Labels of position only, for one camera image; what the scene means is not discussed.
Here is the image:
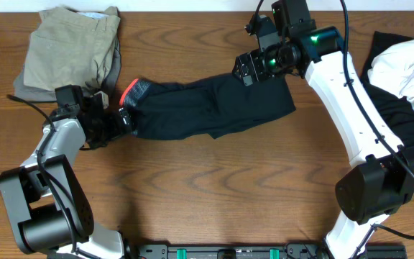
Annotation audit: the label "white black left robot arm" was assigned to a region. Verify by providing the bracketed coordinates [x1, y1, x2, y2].
[0, 93, 138, 258]

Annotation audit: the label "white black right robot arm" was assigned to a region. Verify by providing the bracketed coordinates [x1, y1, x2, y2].
[232, 24, 414, 258]

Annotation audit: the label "black leggings red waistband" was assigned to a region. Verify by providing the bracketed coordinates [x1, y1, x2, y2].
[119, 74, 295, 140]

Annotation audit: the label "white crumpled shirt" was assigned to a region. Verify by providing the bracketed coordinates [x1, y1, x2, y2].
[367, 40, 414, 110]

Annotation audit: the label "black garment with logo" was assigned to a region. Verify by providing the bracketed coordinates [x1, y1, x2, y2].
[360, 31, 414, 147]

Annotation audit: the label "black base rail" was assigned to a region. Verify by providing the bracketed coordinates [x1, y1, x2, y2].
[134, 243, 408, 259]

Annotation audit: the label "folded khaki pants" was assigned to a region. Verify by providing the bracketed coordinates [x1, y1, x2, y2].
[23, 6, 121, 91]

